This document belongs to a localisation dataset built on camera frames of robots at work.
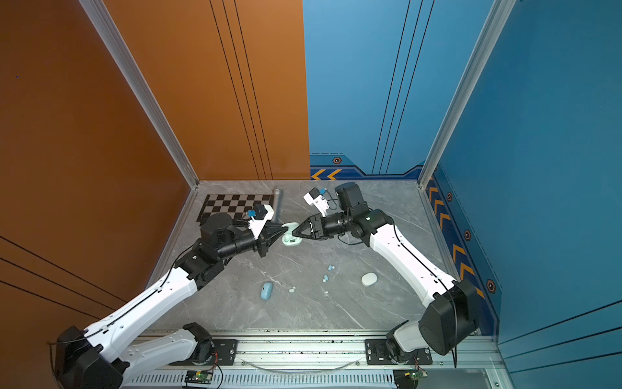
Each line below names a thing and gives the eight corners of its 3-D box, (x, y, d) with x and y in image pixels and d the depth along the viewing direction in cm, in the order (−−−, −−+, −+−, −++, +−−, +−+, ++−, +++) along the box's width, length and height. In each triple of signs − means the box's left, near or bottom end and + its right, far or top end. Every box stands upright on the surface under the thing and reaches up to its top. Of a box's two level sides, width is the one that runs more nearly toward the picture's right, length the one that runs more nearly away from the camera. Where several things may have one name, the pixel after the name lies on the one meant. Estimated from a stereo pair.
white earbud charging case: (362, 286, 89) (363, 283, 87) (360, 275, 92) (361, 272, 90) (377, 286, 89) (378, 283, 87) (375, 275, 92) (376, 272, 90)
